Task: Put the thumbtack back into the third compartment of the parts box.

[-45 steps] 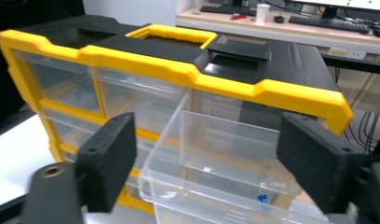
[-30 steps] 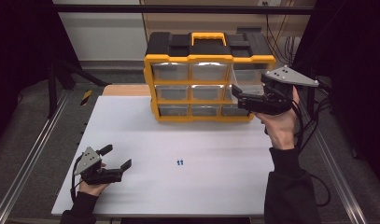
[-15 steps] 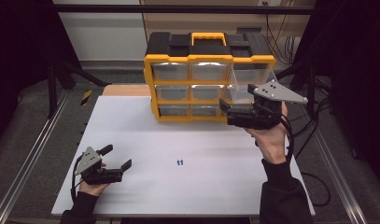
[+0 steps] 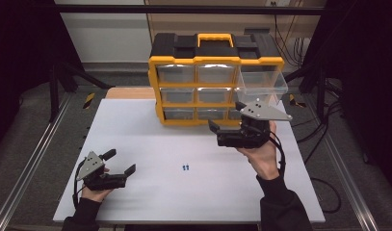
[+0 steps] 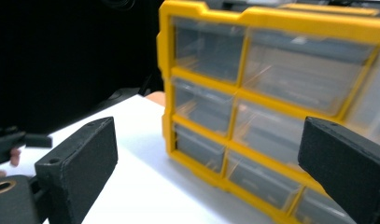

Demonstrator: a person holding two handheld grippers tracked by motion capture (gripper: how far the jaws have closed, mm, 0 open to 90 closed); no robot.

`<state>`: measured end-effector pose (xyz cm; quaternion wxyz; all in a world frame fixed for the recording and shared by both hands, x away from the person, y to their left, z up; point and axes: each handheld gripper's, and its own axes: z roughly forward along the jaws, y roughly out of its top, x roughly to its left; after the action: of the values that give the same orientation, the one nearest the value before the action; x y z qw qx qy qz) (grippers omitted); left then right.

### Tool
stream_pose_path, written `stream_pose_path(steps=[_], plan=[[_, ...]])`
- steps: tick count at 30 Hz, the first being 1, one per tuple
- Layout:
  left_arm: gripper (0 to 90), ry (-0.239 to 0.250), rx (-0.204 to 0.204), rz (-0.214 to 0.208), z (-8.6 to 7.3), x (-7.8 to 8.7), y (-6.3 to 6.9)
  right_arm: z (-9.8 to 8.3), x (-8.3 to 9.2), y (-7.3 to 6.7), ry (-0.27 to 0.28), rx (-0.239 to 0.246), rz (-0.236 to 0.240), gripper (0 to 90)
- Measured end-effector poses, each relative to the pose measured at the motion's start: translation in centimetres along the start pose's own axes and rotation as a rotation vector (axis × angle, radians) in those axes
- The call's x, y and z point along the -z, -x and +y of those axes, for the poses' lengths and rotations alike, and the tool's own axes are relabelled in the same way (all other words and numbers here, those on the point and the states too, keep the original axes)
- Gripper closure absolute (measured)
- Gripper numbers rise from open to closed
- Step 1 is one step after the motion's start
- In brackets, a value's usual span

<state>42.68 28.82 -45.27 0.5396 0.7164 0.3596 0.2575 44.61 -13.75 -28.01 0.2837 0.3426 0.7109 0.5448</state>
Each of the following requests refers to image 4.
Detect black metal stand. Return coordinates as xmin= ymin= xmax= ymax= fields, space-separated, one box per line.
xmin=48 ymin=60 xmax=117 ymax=123
xmin=281 ymin=61 xmax=328 ymax=120

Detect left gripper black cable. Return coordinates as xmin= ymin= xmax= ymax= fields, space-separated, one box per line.
xmin=72 ymin=159 xmax=86 ymax=210

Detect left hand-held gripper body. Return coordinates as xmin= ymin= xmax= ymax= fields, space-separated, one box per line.
xmin=75 ymin=150 xmax=127 ymax=193

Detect clear plastic storage drawer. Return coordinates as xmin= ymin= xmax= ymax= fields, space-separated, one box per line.
xmin=236 ymin=64 xmax=290 ymax=109

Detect black cable loop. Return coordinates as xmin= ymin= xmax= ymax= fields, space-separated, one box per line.
xmin=309 ymin=176 xmax=343 ymax=215

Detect black floor cables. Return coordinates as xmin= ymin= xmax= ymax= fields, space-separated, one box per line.
xmin=290 ymin=99 xmax=343 ymax=162

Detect person's right hand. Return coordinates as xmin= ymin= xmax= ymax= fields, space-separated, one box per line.
xmin=236 ymin=120 xmax=281 ymax=181

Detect black horizontal frame bar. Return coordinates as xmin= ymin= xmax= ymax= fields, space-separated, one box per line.
xmin=53 ymin=3 xmax=327 ymax=16

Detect yellow black tape strip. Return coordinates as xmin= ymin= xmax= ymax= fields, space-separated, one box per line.
xmin=82 ymin=91 xmax=96 ymax=111
xmin=288 ymin=93 xmax=308 ymax=109

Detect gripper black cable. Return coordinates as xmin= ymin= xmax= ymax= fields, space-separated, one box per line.
xmin=72 ymin=159 xmax=86 ymax=210
xmin=268 ymin=132 xmax=287 ymax=176

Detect white wall outlet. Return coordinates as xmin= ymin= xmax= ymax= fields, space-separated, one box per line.
xmin=265 ymin=0 xmax=292 ymax=8

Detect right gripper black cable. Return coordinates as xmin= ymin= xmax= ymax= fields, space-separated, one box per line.
xmin=268 ymin=132 xmax=287 ymax=176

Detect person's left hand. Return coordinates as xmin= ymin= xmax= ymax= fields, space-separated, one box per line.
xmin=81 ymin=167 xmax=115 ymax=203

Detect hanging wall cables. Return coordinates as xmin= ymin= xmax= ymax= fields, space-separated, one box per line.
xmin=273 ymin=13 xmax=311 ymax=69

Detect grid of clear drawers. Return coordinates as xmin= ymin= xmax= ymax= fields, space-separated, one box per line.
xmin=156 ymin=64 xmax=247 ymax=121

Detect aluminium floor rail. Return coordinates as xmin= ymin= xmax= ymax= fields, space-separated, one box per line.
xmin=303 ymin=95 xmax=381 ymax=231
xmin=0 ymin=91 xmax=73 ymax=231

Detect black curtain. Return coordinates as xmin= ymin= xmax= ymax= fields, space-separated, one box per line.
xmin=302 ymin=0 xmax=392 ymax=197
xmin=0 ymin=0 xmax=86 ymax=158

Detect yellow black organizer cabinet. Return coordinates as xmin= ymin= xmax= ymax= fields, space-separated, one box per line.
xmin=147 ymin=32 xmax=285 ymax=127

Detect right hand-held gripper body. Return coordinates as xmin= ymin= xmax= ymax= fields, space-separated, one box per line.
xmin=216 ymin=98 xmax=294 ymax=150

